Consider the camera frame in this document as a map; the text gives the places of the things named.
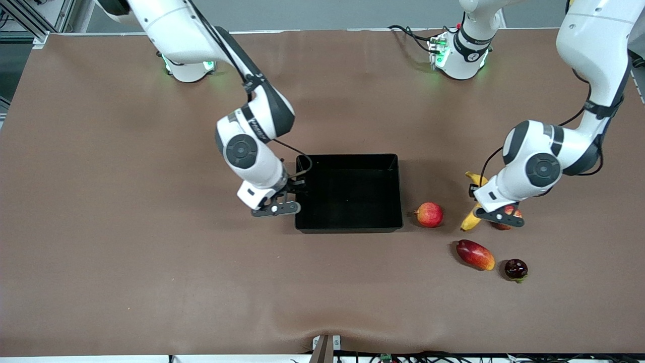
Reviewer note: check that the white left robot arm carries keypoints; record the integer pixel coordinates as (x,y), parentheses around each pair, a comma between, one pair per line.
(589,40)

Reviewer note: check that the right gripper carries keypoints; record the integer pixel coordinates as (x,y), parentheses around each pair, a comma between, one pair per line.
(293,187)

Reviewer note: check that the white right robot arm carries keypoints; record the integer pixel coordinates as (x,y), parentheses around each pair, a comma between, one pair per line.
(176,30)

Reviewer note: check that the black plastic bin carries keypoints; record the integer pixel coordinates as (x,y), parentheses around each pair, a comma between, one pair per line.
(352,196)

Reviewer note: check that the dark purple mangosteen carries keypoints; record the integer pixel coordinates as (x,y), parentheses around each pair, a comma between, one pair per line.
(516,268)

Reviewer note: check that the aluminium frame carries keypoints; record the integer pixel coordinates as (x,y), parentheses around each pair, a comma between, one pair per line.
(25,15)

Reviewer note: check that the green connector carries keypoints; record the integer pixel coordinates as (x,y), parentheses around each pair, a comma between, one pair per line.
(386,357)

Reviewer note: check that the red pomegranate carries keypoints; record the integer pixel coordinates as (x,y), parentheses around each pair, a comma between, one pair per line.
(430,215)

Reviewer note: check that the brown table mat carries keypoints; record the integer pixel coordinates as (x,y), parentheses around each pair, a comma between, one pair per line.
(151,282)

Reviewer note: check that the metal stand bracket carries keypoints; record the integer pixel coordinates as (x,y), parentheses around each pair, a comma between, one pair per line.
(325,350)

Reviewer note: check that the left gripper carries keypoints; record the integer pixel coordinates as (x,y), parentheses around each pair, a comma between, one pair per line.
(474,191)

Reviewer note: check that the red yellow mango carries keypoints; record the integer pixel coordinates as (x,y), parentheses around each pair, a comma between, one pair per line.
(475,254)

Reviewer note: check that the red apple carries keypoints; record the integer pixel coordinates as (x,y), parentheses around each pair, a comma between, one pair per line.
(511,209)

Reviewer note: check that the yellow banana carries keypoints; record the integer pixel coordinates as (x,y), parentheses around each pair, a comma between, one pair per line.
(471,222)

